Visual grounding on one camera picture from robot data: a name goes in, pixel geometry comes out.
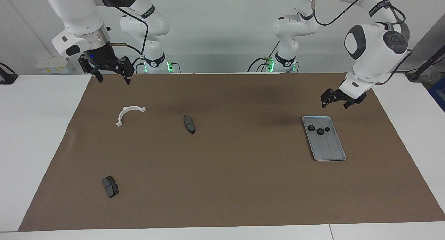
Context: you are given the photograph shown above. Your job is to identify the silver metal tray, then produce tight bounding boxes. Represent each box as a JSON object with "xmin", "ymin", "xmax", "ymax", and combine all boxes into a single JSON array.
[{"xmin": 302, "ymin": 115, "xmax": 347, "ymax": 162}]

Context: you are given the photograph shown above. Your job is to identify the white power strip box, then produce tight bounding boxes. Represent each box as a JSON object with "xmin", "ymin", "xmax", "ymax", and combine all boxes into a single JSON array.
[{"xmin": 36, "ymin": 57, "xmax": 70, "ymax": 74}]

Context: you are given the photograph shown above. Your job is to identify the dark grey brake pad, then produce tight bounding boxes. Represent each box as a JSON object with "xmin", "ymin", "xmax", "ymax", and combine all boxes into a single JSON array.
[
  {"xmin": 183, "ymin": 115, "xmax": 196, "ymax": 135},
  {"xmin": 101, "ymin": 176, "xmax": 119, "ymax": 199}
]

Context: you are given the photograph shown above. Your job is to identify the black stand leg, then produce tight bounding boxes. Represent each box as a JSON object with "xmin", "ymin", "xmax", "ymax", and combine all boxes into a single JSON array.
[{"xmin": 405, "ymin": 45, "xmax": 445, "ymax": 82}]

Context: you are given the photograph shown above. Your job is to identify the blue crate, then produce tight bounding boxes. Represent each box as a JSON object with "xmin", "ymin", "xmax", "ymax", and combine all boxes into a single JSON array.
[{"xmin": 428, "ymin": 77, "xmax": 445, "ymax": 112}]

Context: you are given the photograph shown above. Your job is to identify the black table clamp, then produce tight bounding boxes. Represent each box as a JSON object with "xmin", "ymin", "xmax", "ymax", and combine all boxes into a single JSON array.
[{"xmin": 0, "ymin": 62, "xmax": 18, "ymax": 85}]

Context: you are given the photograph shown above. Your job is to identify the brown paper mat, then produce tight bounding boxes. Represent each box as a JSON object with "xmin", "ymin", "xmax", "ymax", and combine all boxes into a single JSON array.
[{"xmin": 18, "ymin": 72, "xmax": 445, "ymax": 232}]

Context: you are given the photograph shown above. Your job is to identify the white curved plastic bracket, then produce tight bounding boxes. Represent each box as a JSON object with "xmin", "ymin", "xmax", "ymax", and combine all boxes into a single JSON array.
[{"xmin": 116, "ymin": 106, "xmax": 146, "ymax": 127}]

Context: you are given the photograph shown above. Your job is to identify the black right base cables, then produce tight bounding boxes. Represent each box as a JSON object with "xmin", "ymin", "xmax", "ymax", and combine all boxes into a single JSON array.
[{"xmin": 131, "ymin": 56, "xmax": 182, "ymax": 74}]

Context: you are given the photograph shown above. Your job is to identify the black base cables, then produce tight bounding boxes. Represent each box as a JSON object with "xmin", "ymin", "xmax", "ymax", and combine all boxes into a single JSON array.
[
  {"xmin": 247, "ymin": 42, "xmax": 278, "ymax": 73},
  {"xmin": 131, "ymin": 56, "xmax": 182, "ymax": 74}
]

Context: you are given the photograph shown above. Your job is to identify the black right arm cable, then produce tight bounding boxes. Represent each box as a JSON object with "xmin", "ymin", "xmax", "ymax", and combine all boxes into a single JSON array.
[{"xmin": 104, "ymin": 3, "xmax": 150, "ymax": 56}]

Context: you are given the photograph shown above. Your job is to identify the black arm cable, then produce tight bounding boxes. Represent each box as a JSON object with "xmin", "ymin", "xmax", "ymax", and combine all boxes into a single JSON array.
[
  {"xmin": 309, "ymin": 0, "xmax": 413, "ymax": 86},
  {"xmin": 104, "ymin": 3, "xmax": 150, "ymax": 56}
]

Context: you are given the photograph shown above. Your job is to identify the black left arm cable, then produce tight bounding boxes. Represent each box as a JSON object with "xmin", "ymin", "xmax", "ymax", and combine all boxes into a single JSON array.
[{"xmin": 309, "ymin": 0, "xmax": 413, "ymax": 86}]

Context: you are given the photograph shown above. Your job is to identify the black left base cables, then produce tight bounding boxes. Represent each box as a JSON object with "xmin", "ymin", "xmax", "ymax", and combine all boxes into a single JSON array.
[{"xmin": 247, "ymin": 42, "xmax": 278, "ymax": 73}]

